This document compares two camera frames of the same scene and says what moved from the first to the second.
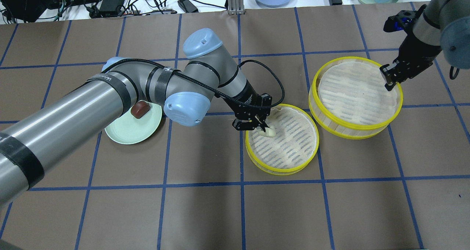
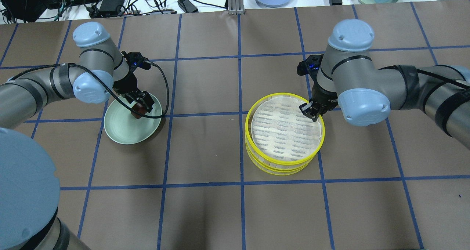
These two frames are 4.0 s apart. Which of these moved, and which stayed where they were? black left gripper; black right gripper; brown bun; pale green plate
Moved: black right gripper; black left gripper
Stayed: pale green plate; brown bun
